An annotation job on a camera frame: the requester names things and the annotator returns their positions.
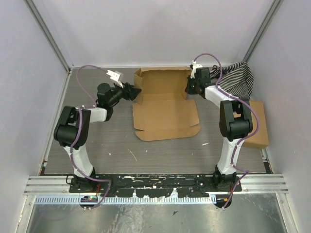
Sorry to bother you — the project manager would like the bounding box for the aluminium front rail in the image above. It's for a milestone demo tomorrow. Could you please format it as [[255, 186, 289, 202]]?
[[24, 174, 288, 197]]

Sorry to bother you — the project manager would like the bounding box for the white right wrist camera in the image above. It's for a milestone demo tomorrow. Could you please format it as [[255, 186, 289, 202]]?
[[190, 60, 203, 79]]

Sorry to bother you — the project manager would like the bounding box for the striped black white cloth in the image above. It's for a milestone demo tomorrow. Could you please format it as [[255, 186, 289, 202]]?
[[218, 62, 254, 98]]

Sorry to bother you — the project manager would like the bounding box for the slotted grey cable duct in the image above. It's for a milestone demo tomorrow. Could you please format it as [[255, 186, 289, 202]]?
[[35, 195, 216, 205]]

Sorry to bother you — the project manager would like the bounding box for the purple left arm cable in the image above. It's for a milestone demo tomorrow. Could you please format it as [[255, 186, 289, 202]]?
[[69, 64, 112, 211]]

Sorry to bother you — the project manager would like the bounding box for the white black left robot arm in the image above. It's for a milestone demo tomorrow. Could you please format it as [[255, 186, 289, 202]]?
[[53, 83, 141, 193]]

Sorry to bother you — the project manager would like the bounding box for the folded brown cardboard box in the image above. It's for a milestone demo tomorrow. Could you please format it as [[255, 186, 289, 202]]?
[[242, 100, 270, 149]]

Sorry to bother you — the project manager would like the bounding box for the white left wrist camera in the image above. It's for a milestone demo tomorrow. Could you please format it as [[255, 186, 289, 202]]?
[[106, 70, 123, 88]]

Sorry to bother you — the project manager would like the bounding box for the left aluminium corner post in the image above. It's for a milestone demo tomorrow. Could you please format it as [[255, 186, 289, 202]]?
[[24, 0, 72, 73]]

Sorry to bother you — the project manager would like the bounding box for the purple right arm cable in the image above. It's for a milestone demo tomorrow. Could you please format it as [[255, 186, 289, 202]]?
[[193, 52, 262, 209]]

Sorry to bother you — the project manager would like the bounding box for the brown cardboard box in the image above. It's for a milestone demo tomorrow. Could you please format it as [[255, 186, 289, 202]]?
[[242, 100, 270, 149], [133, 67, 201, 141]]

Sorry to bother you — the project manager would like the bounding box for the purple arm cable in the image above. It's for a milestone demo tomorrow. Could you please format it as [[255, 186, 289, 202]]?
[[193, 52, 262, 209], [69, 64, 112, 211]]

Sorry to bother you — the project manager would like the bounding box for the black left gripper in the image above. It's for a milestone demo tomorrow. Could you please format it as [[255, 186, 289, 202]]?
[[108, 81, 141, 106]]

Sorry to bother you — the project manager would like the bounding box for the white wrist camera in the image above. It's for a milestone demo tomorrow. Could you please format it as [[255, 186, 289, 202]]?
[[190, 60, 203, 79], [106, 70, 123, 88]]

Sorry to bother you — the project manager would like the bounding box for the aluminium corner post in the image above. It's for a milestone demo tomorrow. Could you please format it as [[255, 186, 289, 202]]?
[[243, 0, 283, 62], [24, 0, 72, 73]]

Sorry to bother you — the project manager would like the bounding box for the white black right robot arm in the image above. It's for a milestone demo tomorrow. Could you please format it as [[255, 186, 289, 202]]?
[[185, 64, 253, 192]]

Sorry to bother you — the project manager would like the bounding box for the right aluminium corner post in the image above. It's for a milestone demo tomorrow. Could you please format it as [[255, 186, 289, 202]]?
[[243, 0, 283, 62]]

